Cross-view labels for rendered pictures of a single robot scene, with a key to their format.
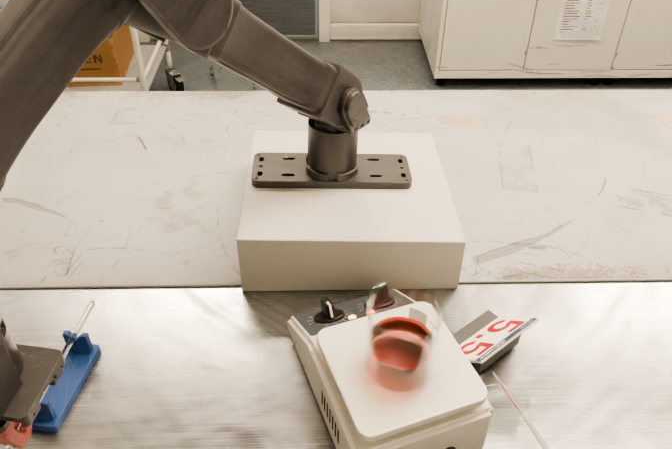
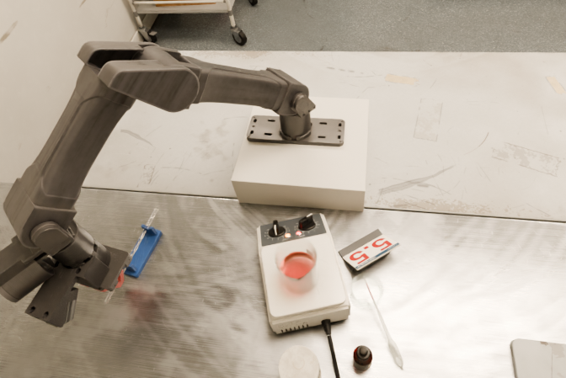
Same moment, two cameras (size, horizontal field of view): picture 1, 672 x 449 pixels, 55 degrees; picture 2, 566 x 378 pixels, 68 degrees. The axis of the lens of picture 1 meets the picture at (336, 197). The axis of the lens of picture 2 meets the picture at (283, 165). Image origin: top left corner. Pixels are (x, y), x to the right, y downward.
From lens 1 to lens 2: 26 cm
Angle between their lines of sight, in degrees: 20
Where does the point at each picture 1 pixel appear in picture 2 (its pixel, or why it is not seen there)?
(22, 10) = (73, 112)
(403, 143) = (348, 108)
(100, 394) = (159, 258)
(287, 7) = not seen: outside the picture
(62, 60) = (98, 133)
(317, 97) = (274, 103)
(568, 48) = not seen: outside the picture
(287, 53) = (248, 86)
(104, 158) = not seen: hidden behind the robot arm
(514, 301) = (396, 223)
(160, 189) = (204, 127)
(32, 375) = (114, 265)
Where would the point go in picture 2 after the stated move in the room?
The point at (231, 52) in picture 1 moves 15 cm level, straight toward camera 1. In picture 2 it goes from (206, 98) to (192, 182)
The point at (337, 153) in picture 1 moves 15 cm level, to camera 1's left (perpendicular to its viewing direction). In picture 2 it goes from (295, 125) to (222, 121)
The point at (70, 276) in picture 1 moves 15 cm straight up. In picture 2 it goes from (151, 184) to (122, 141)
